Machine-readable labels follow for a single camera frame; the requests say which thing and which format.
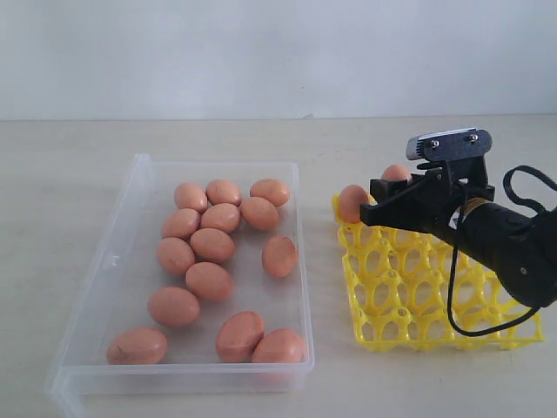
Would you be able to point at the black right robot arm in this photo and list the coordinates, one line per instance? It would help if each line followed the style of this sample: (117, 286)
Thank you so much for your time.
(520, 250)

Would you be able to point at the brown egg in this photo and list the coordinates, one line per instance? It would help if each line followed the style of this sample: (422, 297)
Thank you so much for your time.
(175, 256)
(224, 217)
(191, 196)
(274, 190)
(283, 345)
(221, 191)
(182, 224)
(209, 281)
(173, 307)
(260, 213)
(239, 336)
(279, 256)
(350, 200)
(137, 346)
(395, 173)
(212, 245)

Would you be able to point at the clear plastic storage box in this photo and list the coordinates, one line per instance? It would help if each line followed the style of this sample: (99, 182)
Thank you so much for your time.
(125, 272)

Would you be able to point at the yellow plastic egg tray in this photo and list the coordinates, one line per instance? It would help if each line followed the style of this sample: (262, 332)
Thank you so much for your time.
(397, 289)

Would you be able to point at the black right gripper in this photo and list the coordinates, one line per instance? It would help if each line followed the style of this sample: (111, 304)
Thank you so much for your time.
(430, 202)

